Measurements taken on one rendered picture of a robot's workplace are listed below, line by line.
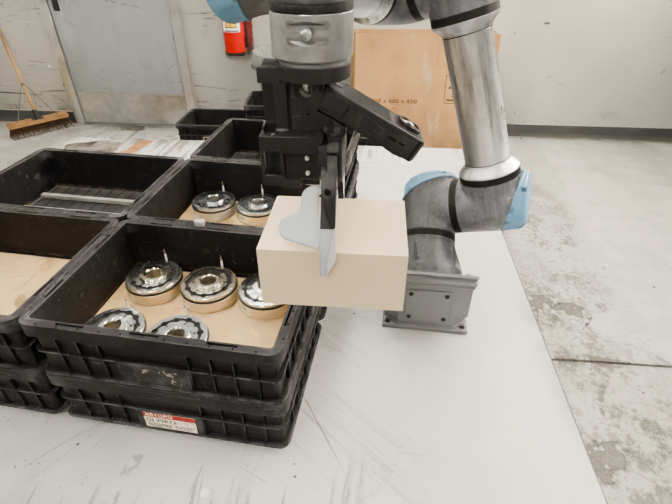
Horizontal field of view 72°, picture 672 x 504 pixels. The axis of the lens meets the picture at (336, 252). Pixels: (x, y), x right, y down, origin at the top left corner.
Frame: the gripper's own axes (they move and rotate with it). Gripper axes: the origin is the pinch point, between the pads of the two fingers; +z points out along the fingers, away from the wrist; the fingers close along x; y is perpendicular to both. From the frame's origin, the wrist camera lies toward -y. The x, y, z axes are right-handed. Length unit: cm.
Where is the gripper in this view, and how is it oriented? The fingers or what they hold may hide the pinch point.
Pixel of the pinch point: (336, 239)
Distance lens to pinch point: 54.9
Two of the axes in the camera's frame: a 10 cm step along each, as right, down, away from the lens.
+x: -0.8, 5.7, -8.2
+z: 0.0, 8.2, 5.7
